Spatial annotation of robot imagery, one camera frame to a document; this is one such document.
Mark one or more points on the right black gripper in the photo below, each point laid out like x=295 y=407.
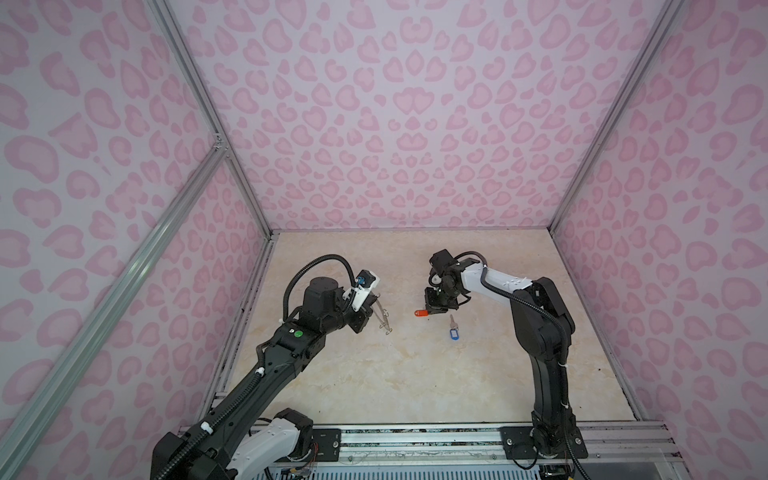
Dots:
x=432 y=306

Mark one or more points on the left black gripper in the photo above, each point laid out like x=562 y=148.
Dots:
x=361 y=315

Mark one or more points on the perforated metal ring disc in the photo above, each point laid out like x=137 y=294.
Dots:
x=383 y=317

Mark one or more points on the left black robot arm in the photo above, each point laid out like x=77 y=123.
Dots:
x=222 y=445

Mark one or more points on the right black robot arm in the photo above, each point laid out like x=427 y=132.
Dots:
x=543 y=327

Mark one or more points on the key with blue tag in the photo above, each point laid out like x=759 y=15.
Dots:
x=454 y=329

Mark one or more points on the left diagonal aluminium strut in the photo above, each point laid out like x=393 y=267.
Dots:
x=39 y=413

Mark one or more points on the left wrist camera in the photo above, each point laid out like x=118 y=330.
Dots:
x=365 y=282

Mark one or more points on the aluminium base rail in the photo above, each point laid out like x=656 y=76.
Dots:
x=594 y=450

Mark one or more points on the left corner aluminium post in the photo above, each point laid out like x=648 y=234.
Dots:
x=166 y=19

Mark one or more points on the corner aluminium post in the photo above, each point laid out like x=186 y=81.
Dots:
x=663 y=27
x=166 y=19

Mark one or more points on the right corner aluminium post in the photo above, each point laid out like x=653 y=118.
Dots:
x=663 y=27

